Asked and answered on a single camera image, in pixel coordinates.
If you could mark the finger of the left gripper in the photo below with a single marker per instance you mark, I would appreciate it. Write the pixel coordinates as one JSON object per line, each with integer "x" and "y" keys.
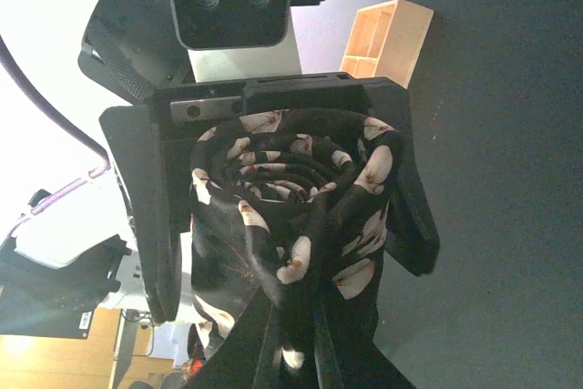
{"x": 413, "y": 240}

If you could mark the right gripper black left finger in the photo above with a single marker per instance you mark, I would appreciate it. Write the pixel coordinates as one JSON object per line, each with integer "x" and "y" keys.
{"x": 250, "y": 357}

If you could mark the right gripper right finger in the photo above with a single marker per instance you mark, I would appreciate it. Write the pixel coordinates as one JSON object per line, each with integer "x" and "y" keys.
{"x": 345, "y": 316}

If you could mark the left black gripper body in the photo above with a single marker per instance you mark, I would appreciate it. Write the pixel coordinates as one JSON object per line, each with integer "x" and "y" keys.
{"x": 185, "y": 111}

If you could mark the black floral patterned tie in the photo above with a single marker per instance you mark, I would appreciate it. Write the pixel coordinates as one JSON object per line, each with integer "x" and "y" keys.
{"x": 277, "y": 200}

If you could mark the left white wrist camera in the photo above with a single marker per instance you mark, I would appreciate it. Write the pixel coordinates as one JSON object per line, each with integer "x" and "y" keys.
{"x": 237, "y": 39}

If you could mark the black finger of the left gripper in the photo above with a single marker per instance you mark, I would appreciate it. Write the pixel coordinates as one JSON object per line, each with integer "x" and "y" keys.
{"x": 151, "y": 158}

